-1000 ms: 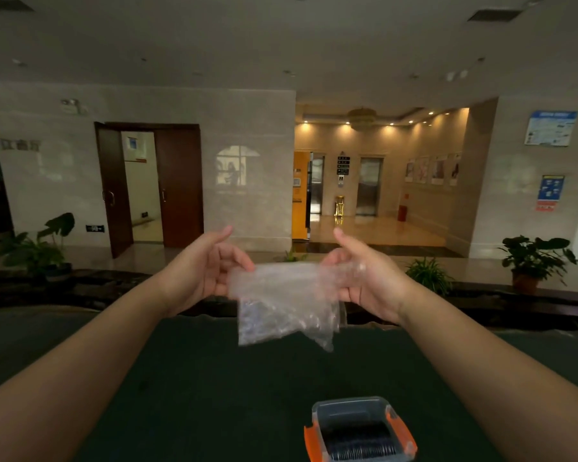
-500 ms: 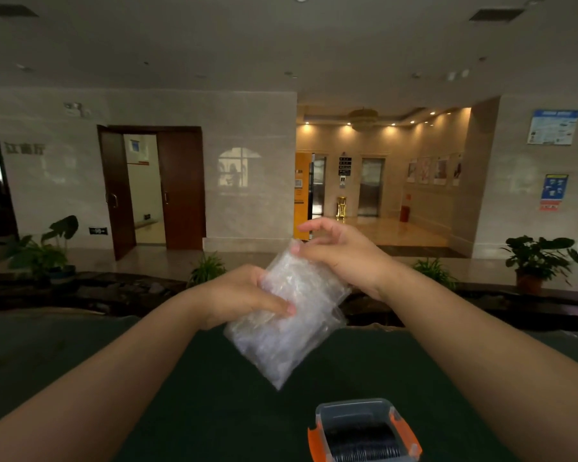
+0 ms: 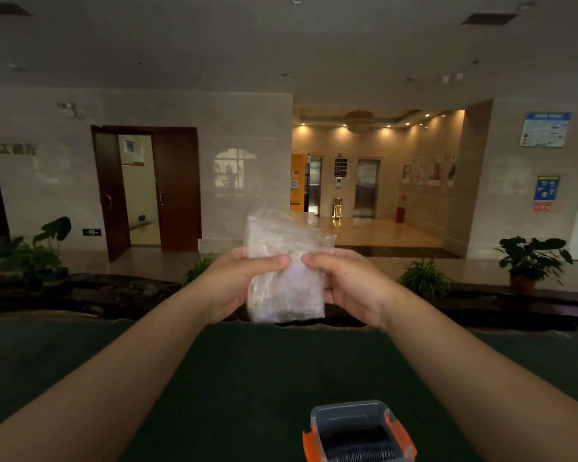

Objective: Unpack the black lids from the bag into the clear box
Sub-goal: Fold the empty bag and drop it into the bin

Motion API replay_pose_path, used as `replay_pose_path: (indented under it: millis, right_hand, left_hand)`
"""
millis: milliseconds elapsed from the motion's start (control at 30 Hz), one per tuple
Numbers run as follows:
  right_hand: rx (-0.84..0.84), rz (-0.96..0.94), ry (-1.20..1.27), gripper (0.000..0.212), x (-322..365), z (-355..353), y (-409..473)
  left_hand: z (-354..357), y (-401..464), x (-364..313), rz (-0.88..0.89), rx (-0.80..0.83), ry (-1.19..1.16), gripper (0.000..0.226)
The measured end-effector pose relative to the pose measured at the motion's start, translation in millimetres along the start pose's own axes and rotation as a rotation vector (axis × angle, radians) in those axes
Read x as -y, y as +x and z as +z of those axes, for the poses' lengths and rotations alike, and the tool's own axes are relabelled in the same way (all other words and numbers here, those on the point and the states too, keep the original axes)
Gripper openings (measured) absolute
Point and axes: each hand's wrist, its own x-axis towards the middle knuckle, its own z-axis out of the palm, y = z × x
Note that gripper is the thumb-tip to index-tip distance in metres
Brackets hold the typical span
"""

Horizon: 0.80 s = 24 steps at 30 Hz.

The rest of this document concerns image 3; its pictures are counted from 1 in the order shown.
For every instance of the person's right hand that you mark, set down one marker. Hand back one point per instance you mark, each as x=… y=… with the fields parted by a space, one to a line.
x=354 y=288

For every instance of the person's left hand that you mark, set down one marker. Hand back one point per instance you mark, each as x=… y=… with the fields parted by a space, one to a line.
x=221 y=288

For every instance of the person's right thumb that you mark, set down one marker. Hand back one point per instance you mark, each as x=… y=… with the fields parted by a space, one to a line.
x=320 y=265

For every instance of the person's left thumb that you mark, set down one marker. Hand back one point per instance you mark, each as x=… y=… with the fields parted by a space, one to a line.
x=265 y=267

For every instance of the clear plastic bag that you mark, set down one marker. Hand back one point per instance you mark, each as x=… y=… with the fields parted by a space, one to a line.
x=284 y=264

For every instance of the person's right forearm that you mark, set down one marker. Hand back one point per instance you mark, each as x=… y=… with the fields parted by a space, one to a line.
x=481 y=380

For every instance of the person's left forearm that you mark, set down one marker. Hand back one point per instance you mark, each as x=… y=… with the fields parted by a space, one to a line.
x=91 y=384

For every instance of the gold waste bin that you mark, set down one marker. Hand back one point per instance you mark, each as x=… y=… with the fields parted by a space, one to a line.
x=336 y=208

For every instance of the small grass-like plant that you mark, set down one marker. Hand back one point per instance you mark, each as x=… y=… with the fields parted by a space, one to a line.
x=198 y=268

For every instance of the silver elevator door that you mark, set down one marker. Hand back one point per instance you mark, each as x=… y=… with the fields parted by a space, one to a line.
x=366 y=187
x=314 y=185

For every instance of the orange vending kiosk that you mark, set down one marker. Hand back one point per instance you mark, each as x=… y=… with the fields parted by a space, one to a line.
x=297 y=182

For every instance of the red fire extinguisher box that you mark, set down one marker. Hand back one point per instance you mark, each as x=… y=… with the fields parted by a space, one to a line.
x=400 y=212

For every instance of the black floor directory sign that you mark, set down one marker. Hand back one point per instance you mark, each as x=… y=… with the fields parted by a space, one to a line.
x=340 y=167

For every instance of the bushy grass-like potted plant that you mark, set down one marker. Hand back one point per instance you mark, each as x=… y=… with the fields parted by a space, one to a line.
x=424 y=279

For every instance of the dark green table cloth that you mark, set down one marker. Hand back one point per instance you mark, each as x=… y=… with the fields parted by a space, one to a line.
x=250 y=380

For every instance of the brown wooden double door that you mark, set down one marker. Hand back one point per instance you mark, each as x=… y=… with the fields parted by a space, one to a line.
x=173 y=187

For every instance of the ceiling chandelier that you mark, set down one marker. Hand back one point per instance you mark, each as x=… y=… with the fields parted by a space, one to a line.
x=359 y=121

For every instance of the clear box with orange clips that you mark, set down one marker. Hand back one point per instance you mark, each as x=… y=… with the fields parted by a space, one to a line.
x=359 y=435

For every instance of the green exit sign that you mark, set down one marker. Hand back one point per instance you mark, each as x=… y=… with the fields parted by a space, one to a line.
x=91 y=232

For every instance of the dark wooden ledge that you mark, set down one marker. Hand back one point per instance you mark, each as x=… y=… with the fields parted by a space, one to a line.
x=77 y=295

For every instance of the potted plant in brown pot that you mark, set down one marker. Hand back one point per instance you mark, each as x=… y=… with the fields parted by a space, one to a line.
x=530 y=259

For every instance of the large-leaf potted plant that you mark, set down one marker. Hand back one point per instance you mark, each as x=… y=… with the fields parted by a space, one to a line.
x=33 y=254

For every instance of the small blue and red poster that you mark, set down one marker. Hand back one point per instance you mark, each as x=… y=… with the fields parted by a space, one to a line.
x=545 y=193

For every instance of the row of framed wall pictures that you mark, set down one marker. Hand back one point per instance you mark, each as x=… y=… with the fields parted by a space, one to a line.
x=428 y=171

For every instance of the large blue wall poster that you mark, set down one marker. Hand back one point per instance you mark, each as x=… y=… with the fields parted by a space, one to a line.
x=545 y=129

